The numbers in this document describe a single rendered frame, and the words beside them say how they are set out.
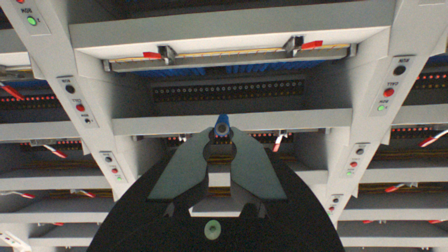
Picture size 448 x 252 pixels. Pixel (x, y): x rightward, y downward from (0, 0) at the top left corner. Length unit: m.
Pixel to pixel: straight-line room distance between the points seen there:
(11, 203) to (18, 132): 0.57
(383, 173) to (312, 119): 0.32
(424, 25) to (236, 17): 0.33
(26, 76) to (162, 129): 0.41
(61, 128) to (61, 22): 0.26
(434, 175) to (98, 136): 0.98
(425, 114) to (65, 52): 0.81
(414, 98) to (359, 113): 0.46
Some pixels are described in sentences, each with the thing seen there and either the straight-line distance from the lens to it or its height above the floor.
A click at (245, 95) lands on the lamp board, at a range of 0.44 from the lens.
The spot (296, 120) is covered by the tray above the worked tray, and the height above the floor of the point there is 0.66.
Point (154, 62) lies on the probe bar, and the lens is 0.36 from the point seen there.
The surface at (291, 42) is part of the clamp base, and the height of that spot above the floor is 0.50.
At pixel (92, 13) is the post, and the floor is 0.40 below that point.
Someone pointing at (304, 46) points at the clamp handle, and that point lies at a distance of 0.28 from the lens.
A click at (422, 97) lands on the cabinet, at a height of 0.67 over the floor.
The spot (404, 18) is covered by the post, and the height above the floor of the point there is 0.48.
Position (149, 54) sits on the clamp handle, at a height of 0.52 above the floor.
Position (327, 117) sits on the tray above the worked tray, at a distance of 0.38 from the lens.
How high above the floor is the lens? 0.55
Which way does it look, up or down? 24 degrees up
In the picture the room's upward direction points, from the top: 177 degrees clockwise
